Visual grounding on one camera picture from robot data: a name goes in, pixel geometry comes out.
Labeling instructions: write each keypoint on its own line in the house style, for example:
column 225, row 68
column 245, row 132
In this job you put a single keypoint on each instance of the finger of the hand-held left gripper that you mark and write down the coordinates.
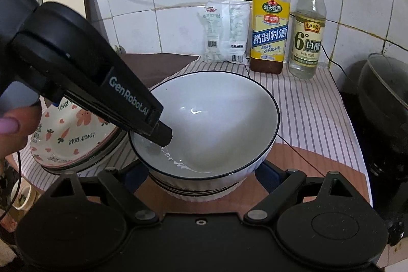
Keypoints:
column 162, row 133

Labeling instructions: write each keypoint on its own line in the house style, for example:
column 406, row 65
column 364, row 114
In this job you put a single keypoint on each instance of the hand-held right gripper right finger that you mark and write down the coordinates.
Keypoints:
column 271, row 175

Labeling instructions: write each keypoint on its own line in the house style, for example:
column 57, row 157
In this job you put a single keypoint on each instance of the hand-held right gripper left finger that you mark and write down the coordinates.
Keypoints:
column 137, row 174

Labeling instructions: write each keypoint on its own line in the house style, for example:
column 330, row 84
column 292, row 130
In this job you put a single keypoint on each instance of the pink carrot print plate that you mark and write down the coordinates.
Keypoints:
column 76, row 138
column 110, row 150

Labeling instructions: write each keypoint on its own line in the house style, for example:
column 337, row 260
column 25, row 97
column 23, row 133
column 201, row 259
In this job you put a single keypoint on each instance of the white plate with black rim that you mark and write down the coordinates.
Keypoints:
column 95, row 167

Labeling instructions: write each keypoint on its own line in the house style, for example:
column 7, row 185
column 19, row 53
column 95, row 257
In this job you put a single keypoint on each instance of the white ribbed bowl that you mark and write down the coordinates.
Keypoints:
column 207, row 119
column 197, row 195

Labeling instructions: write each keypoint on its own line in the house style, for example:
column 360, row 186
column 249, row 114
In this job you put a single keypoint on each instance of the person's left hand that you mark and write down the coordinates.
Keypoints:
column 16, row 131

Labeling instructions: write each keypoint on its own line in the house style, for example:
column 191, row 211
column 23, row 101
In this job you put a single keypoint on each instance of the cream cutting board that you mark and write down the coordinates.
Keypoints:
column 95, row 14

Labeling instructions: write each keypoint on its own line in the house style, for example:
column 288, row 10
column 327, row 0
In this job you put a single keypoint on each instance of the striped printed tablecloth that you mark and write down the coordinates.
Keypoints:
column 306, row 119

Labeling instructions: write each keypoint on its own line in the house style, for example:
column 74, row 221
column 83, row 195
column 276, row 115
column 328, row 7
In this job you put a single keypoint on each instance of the small white cup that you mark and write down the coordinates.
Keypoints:
column 27, row 197

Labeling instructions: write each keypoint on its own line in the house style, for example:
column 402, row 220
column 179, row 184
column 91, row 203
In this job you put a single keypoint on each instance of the white salt bag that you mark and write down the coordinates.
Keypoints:
column 224, row 33

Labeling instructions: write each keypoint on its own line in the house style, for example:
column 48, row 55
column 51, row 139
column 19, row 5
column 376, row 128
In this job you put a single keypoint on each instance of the clear vinegar bottle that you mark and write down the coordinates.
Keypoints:
column 307, row 45

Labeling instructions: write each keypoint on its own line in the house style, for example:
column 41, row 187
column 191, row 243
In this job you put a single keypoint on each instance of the cooking wine bottle yellow label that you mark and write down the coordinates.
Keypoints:
column 269, row 39

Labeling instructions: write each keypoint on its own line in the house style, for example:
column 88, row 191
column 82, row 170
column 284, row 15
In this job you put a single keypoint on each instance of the dark cooking pot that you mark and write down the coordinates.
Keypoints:
column 382, row 93

